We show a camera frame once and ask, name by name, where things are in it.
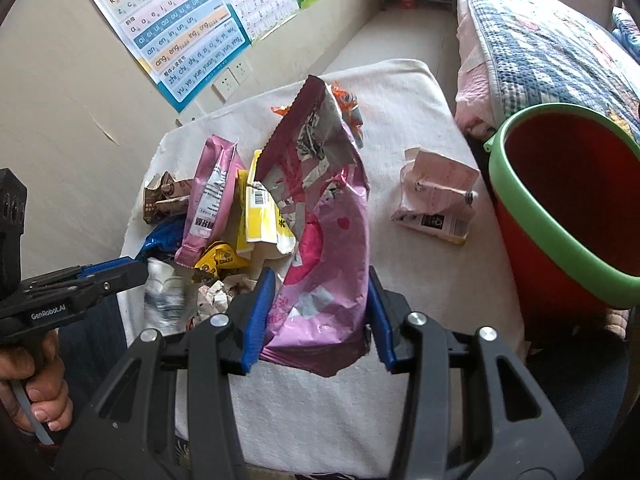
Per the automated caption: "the person's blue jeans leg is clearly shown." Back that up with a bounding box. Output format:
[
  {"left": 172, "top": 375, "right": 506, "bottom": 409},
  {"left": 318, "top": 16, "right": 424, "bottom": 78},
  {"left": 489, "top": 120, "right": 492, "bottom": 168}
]
[{"left": 55, "top": 292, "right": 132, "bottom": 413}]

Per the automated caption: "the paper ball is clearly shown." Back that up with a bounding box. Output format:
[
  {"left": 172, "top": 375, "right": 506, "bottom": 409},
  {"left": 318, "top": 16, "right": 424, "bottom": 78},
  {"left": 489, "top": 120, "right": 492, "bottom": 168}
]
[{"left": 196, "top": 270, "right": 261, "bottom": 321}]

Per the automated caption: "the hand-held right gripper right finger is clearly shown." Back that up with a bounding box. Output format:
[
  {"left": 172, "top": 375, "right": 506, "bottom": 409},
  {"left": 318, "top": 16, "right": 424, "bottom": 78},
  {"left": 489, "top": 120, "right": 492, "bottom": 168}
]
[{"left": 367, "top": 265, "right": 586, "bottom": 480}]

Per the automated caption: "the blue letter wall poster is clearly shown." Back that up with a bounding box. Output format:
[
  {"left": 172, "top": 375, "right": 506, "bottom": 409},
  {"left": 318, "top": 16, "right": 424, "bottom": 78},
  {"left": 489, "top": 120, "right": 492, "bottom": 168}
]
[{"left": 77, "top": 0, "right": 251, "bottom": 113}]

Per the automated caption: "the blue checked quilt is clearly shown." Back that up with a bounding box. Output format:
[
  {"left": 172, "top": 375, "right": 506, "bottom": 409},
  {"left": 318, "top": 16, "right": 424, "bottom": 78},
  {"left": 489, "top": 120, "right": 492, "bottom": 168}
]
[{"left": 457, "top": 0, "right": 640, "bottom": 141}]

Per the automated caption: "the person's left hand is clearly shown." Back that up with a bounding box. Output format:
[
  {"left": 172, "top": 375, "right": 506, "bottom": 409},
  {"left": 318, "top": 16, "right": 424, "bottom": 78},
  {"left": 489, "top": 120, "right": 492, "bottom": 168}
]
[{"left": 0, "top": 332, "right": 73, "bottom": 433}]

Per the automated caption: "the white grey wrapper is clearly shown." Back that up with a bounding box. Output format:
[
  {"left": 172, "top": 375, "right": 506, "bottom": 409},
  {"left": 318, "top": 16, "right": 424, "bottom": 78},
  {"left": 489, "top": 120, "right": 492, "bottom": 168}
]
[{"left": 144, "top": 257, "right": 188, "bottom": 333}]

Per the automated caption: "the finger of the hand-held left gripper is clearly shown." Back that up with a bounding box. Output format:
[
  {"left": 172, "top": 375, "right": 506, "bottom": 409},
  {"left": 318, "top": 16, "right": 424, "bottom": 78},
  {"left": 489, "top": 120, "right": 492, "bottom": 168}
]
[
  {"left": 47, "top": 260, "right": 151, "bottom": 310},
  {"left": 30, "top": 256, "right": 138, "bottom": 286}
]

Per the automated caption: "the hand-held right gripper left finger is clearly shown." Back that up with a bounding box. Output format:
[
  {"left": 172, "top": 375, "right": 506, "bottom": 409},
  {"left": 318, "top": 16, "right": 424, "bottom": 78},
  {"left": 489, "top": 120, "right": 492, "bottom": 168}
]
[{"left": 52, "top": 266, "right": 277, "bottom": 480}]

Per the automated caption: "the yellow packet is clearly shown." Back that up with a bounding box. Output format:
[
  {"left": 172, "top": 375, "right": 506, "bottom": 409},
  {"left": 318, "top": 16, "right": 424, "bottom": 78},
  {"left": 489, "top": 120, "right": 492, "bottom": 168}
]
[{"left": 236, "top": 149, "right": 297, "bottom": 256}]

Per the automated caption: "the white wall socket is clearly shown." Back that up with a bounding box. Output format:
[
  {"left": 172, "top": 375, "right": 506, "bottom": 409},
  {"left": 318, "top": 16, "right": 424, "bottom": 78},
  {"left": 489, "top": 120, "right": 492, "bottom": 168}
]
[
  {"left": 212, "top": 72, "right": 236, "bottom": 103},
  {"left": 231, "top": 57, "right": 253, "bottom": 86}
]

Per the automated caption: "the orange snack bag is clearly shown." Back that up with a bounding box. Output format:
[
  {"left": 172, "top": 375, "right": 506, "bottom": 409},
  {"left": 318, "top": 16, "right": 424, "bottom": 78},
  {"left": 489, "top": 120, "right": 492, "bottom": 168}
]
[{"left": 271, "top": 82, "right": 366, "bottom": 151}]

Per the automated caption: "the white towel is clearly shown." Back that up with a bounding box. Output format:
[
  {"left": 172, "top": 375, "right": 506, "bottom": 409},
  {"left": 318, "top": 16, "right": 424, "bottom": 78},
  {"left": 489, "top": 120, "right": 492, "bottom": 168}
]
[{"left": 117, "top": 59, "right": 526, "bottom": 478}]

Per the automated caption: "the large pink snack bag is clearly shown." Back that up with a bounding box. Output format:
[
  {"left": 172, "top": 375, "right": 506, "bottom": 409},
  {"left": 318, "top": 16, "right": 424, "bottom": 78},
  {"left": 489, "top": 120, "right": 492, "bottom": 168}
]
[{"left": 252, "top": 75, "right": 373, "bottom": 378}]

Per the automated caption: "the pink bed sheet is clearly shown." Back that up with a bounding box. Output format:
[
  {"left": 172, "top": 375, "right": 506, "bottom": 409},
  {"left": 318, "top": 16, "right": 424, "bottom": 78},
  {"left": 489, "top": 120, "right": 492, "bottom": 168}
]
[{"left": 452, "top": 10, "right": 506, "bottom": 138}]

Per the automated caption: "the small yellow wrapper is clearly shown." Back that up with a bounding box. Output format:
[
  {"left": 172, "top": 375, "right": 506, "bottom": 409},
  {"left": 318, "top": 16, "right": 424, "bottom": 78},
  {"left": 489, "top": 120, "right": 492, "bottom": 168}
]
[{"left": 192, "top": 241, "right": 251, "bottom": 283}]

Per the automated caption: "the small pink packet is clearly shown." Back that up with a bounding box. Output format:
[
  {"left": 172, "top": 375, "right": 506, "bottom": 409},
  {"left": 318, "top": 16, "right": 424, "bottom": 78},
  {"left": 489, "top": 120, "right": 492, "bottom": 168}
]
[{"left": 174, "top": 134, "right": 246, "bottom": 268}]

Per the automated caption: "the red bucket with green rim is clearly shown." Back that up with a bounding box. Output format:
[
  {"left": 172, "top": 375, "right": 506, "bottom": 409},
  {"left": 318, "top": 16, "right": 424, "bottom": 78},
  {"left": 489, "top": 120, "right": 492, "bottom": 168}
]
[{"left": 482, "top": 102, "right": 640, "bottom": 341}]

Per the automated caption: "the brown chocolate bar wrapper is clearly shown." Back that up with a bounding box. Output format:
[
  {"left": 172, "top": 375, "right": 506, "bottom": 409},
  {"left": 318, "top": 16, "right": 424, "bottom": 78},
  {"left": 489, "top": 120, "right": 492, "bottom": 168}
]
[{"left": 144, "top": 171, "right": 193, "bottom": 225}]

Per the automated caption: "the blue plastic bag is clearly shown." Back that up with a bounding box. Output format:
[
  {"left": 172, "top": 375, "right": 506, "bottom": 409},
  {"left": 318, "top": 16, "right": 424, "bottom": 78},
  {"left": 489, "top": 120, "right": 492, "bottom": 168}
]
[{"left": 142, "top": 214, "right": 188, "bottom": 263}]

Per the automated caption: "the folded blue blanket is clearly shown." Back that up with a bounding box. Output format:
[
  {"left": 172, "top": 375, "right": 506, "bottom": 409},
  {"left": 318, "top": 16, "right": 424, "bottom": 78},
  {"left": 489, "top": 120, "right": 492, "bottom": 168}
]
[{"left": 611, "top": 6, "right": 640, "bottom": 66}]

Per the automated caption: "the crushed pale pink carton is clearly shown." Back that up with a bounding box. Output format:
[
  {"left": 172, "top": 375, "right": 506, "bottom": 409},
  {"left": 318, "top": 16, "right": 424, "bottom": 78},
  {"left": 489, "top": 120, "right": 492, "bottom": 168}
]
[{"left": 391, "top": 147, "right": 482, "bottom": 246}]

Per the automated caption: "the grey cable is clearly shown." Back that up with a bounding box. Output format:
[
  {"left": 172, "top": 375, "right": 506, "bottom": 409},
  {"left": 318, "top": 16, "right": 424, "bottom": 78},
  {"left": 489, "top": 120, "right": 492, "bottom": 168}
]
[{"left": 10, "top": 379, "right": 53, "bottom": 445}]

